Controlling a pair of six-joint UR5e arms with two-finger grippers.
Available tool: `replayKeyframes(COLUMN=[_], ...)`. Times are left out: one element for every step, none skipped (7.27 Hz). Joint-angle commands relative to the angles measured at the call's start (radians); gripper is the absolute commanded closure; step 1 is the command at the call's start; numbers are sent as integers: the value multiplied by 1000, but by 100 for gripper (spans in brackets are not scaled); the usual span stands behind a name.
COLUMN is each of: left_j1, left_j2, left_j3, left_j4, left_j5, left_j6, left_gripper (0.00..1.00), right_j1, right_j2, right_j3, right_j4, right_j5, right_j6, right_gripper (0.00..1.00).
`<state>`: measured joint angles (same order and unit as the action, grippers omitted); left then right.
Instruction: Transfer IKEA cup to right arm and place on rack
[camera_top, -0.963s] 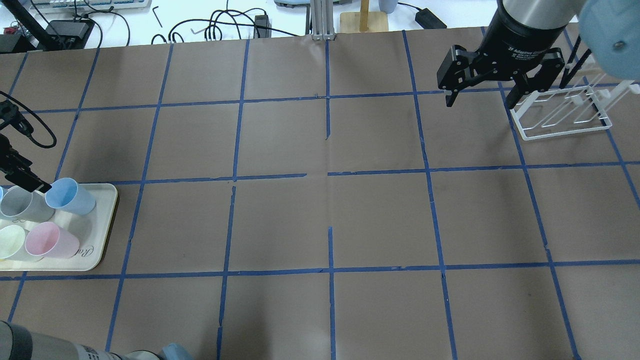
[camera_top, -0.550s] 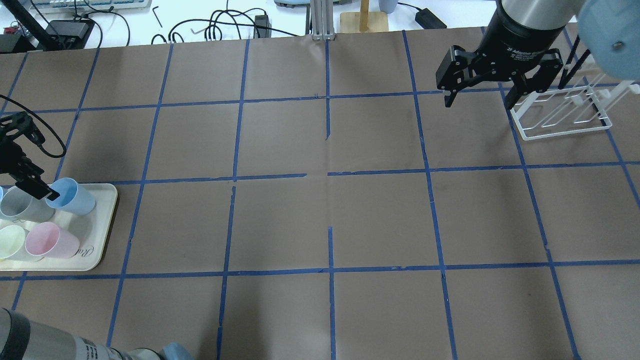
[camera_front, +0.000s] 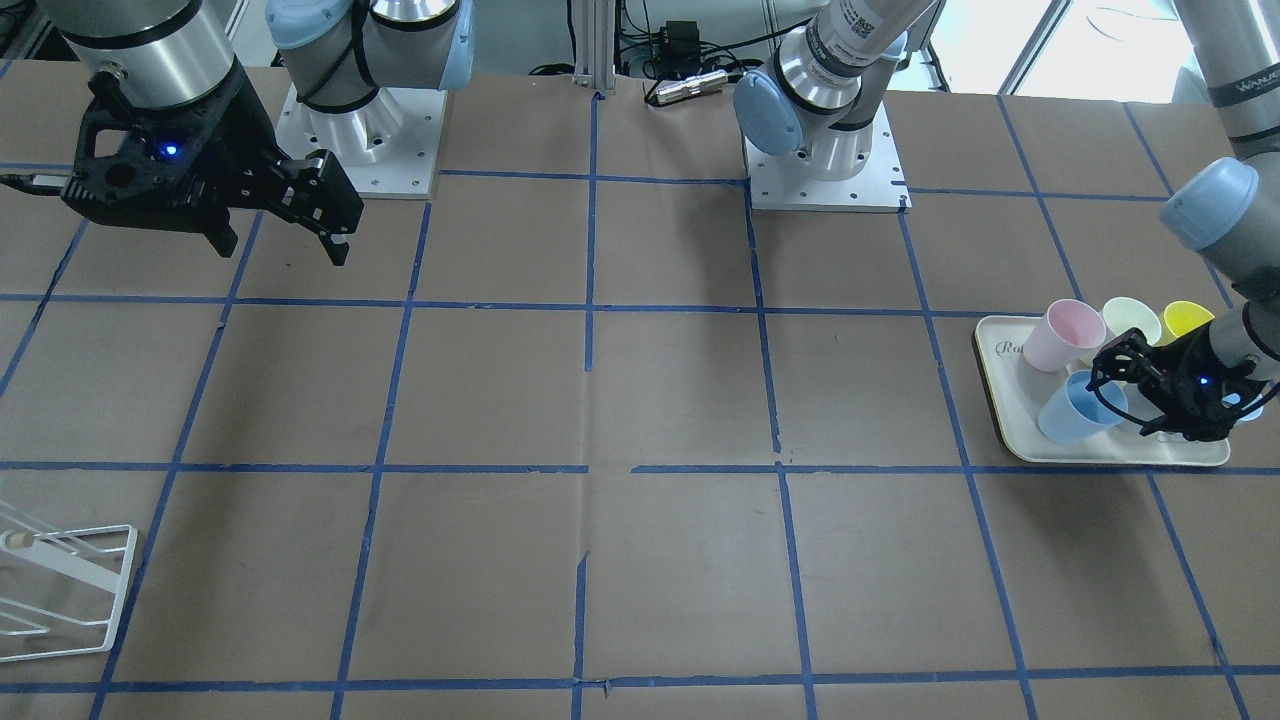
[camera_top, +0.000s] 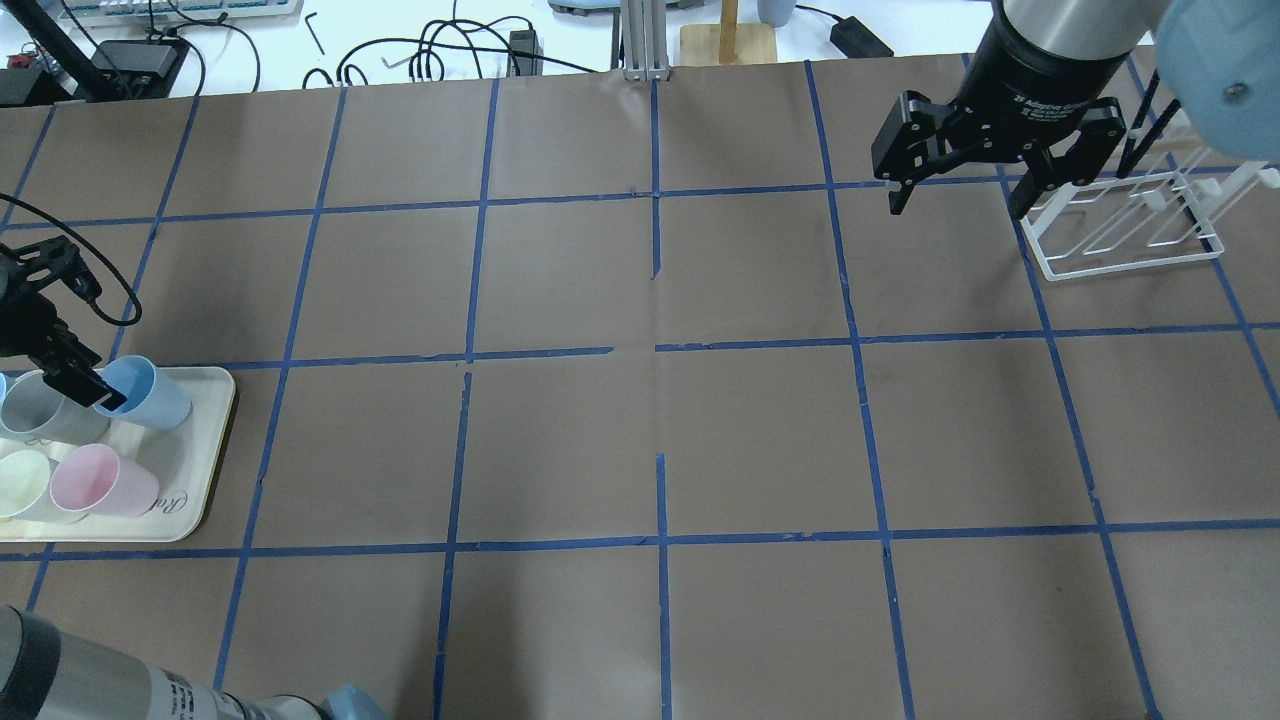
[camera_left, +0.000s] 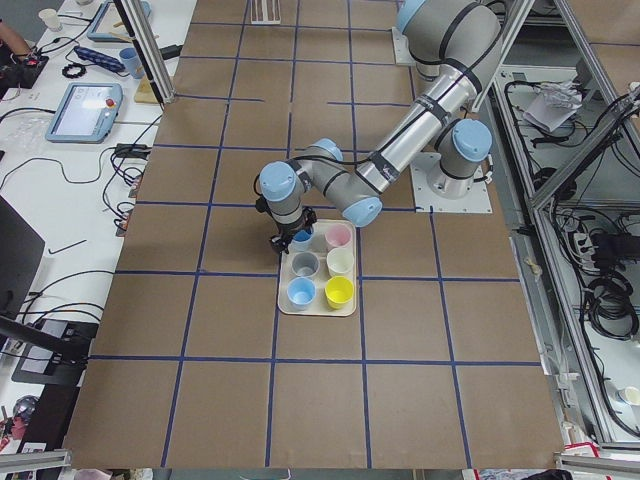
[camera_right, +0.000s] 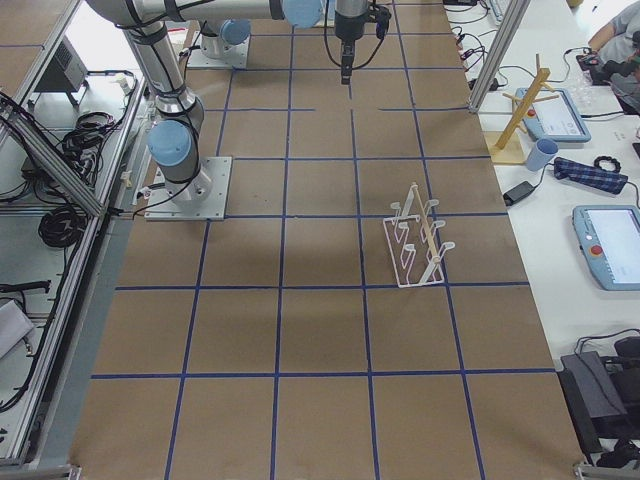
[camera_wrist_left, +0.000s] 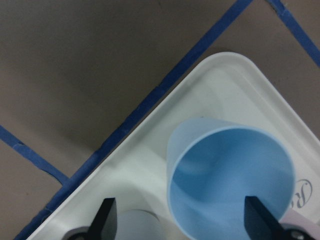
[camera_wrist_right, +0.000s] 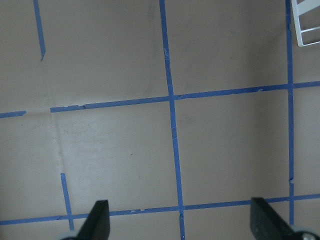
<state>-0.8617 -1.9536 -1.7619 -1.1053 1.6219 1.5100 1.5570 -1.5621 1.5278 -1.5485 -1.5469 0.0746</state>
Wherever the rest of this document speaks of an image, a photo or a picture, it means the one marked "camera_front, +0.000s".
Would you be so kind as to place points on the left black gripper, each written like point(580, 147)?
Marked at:
point(1166, 377)

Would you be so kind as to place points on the white wire rack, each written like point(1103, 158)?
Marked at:
point(64, 590)

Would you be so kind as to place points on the white plastic cup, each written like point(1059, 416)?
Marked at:
point(1122, 314)

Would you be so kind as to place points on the yellow plastic cup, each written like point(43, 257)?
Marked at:
point(1180, 318)

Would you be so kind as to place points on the light blue plastic cup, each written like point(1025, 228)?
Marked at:
point(1076, 412)

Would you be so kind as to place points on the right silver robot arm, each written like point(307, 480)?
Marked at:
point(339, 53)

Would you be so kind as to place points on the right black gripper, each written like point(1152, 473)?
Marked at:
point(243, 137)

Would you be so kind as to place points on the pink plastic cup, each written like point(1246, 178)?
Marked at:
point(1068, 330)

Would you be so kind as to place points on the aluminium frame post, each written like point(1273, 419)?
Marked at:
point(594, 33)

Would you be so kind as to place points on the silver metal cylinder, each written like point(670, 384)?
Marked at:
point(667, 92)

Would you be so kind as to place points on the black power adapter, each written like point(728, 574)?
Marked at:
point(678, 41)

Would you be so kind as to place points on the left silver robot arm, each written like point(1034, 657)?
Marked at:
point(828, 77)

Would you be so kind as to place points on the cream plastic tray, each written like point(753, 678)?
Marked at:
point(1018, 392)

